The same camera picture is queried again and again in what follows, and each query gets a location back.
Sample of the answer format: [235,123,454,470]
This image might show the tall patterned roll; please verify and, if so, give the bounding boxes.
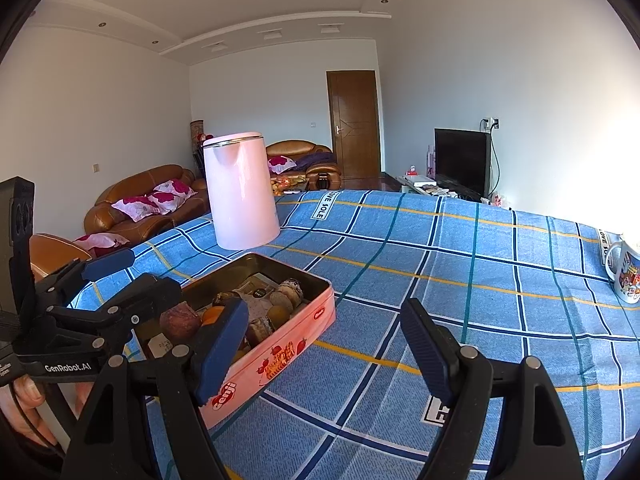
[190,120,205,166]

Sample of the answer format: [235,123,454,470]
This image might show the white printed mug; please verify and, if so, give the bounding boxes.
[604,232,640,305]

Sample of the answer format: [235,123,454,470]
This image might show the brown leather sofa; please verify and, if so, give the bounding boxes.
[84,164,212,237]

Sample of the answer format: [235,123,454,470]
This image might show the reddish-brown fruit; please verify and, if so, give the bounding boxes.
[245,317,276,347]

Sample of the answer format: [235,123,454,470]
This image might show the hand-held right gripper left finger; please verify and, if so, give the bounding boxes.
[60,299,250,480]

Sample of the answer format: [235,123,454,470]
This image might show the pink tin box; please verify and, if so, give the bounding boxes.
[127,252,337,430]

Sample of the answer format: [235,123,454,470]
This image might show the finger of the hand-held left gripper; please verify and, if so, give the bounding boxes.
[12,273,184,357]
[33,248,137,312]

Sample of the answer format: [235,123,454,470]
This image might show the black power cable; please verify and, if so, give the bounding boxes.
[489,130,502,197]

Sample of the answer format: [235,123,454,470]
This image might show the white television stand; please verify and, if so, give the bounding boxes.
[395,174,483,203]

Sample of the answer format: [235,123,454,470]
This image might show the brown wooden door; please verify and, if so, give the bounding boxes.
[326,70,382,181]

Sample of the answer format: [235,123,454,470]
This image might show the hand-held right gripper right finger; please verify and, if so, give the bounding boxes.
[400,298,586,480]

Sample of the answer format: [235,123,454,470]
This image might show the brown leather armchair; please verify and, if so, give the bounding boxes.
[265,141,342,191]
[29,234,97,283]

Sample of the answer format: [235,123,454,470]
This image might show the person's left hand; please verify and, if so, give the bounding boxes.
[0,377,96,461]

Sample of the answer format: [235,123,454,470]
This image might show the purple-brown wrinkled fruit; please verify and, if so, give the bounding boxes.
[159,301,202,347]

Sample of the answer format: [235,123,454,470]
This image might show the blue plaid tablecloth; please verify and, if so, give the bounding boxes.
[67,189,640,480]

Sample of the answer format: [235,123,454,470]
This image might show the small yellow-brown fruit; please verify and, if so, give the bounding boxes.
[265,305,292,331]

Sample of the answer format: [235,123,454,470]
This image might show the grey-brown fruit piece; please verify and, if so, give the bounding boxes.
[277,279,305,306]

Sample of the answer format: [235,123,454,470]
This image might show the snacks inside tin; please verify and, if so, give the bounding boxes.
[145,271,283,361]

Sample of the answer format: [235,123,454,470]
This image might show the pink electric kettle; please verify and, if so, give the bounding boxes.
[202,131,281,251]

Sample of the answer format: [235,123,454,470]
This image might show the purple blanket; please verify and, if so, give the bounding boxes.
[295,152,338,173]

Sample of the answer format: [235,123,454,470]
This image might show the black television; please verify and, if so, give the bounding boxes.
[433,128,492,200]

